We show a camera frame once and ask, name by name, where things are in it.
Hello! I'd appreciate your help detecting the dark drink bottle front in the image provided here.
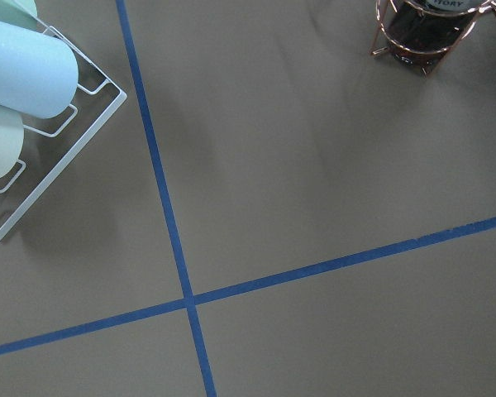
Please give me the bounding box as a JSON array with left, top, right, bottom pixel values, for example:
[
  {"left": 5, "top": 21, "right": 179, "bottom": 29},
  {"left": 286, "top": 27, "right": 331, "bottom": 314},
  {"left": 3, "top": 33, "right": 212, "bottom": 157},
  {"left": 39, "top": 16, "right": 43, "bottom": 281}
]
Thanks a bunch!
[{"left": 386, "top": 1, "right": 482, "bottom": 69}]

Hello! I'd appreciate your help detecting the mint green cup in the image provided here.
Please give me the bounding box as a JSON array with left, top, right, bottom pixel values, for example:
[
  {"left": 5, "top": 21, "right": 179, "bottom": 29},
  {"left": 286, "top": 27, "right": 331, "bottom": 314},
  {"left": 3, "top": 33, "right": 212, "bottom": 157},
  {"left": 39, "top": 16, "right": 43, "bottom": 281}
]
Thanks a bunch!
[{"left": 0, "top": 105, "right": 24, "bottom": 179}]

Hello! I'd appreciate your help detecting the light blue cup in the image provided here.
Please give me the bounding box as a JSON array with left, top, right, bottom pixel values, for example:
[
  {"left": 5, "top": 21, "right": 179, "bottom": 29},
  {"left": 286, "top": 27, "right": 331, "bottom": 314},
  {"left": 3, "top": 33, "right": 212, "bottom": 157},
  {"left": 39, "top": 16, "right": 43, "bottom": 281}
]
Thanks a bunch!
[{"left": 0, "top": 22, "right": 79, "bottom": 119}]

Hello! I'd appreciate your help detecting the white wire cup rack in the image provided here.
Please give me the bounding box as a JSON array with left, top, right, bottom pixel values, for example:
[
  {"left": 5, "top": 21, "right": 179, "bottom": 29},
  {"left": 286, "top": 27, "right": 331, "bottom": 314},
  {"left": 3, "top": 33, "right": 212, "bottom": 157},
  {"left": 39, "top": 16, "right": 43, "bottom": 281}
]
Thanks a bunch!
[{"left": 0, "top": 22, "right": 127, "bottom": 241}]

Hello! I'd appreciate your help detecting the copper wire bottle rack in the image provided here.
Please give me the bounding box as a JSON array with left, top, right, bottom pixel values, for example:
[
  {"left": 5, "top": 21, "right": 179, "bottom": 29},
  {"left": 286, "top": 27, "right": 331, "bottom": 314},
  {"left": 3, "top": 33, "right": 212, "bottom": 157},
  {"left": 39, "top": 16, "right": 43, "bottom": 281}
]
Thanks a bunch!
[{"left": 370, "top": 1, "right": 496, "bottom": 76}]

